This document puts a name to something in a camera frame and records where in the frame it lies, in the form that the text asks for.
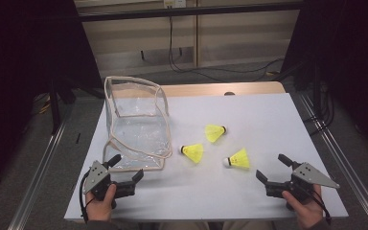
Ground left hand-held gripper cable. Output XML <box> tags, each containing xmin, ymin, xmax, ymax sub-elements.
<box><xmin>79</xmin><ymin>171</ymin><xmax>97</xmax><ymax>224</ymax></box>

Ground black wall cable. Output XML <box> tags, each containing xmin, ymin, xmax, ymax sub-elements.
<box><xmin>167</xmin><ymin>15</ymin><xmax>285</xmax><ymax>82</ymax></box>

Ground black floor cables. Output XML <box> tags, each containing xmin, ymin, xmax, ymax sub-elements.
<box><xmin>303</xmin><ymin>82</ymin><xmax>336</xmax><ymax>137</ymax></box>

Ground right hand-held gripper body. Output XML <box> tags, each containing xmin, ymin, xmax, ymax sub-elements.
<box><xmin>264</xmin><ymin>161</ymin><xmax>341</xmax><ymax>203</ymax></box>

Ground white table sheet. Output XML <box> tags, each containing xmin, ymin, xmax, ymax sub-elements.
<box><xmin>63</xmin><ymin>92</ymin><xmax>349</xmax><ymax>222</ymax></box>

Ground aluminium floor rail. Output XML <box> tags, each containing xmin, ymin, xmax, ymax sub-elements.
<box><xmin>7</xmin><ymin>104</ymin><xmax>75</xmax><ymax>230</ymax></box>
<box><xmin>298</xmin><ymin>92</ymin><xmax>368</xmax><ymax>230</ymax></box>

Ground black metal stand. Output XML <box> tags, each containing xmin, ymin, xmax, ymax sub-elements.
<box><xmin>47</xmin><ymin>75</ymin><xmax>78</xmax><ymax>135</ymax></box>

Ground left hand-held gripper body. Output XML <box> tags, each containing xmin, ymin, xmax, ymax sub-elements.
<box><xmin>82</xmin><ymin>160</ymin><xmax>137</xmax><ymax>202</ymax></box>

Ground black horizontal bar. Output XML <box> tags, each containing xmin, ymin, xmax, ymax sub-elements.
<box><xmin>78</xmin><ymin>2</ymin><xmax>305</xmax><ymax>23</ymax></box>

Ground yellow shuttlecock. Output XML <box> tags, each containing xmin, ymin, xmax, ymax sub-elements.
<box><xmin>179</xmin><ymin>143</ymin><xmax>205</xmax><ymax>165</ymax></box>
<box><xmin>204</xmin><ymin>124</ymin><xmax>228</xmax><ymax>144</ymax></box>
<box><xmin>222</xmin><ymin>147</ymin><xmax>251</xmax><ymax>171</ymax></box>

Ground hand-held gripper cable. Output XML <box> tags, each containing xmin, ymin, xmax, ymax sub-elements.
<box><xmin>79</xmin><ymin>171</ymin><xmax>97</xmax><ymax>224</ymax></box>
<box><xmin>301</xmin><ymin>184</ymin><xmax>333</xmax><ymax>225</ymax></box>

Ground person's left hand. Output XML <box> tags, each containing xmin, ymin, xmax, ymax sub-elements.
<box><xmin>84</xmin><ymin>183</ymin><xmax>118</xmax><ymax>222</ymax></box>

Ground black curtain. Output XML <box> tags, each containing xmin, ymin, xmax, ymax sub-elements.
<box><xmin>0</xmin><ymin>0</ymin><xmax>104</xmax><ymax>199</ymax></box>
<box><xmin>281</xmin><ymin>0</ymin><xmax>368</xmax><ymax>157</ymax></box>

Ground person's right hand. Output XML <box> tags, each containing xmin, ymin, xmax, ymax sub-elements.
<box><xmin>281</xmin><ymin>184</ymin><xmax>325</xmax><ymax>230</ymax></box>

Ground right hand-held gripper cable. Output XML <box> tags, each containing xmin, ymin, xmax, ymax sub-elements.
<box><xmin>301</xmin><ymin>184</ymin><xmax>333</xmax><ymax>225</ymax></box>

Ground yellow floor cable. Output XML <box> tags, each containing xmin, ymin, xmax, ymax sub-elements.
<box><xmin>33</xmin><ymin>92</ymin><xmax>53</xmax><ymax>116</ymax></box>

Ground white wall socket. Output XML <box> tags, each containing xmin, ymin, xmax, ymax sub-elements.
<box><xmin>163</xmin><ymin>0</ymin><xmax>187</xmax><ymax>9</ymax></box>

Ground clear plastic bag beige trim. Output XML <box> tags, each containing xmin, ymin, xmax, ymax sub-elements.
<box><xmin>101</xmin><ymin>76</ymin><xmax>173</xmax><ymax>173</ymax></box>

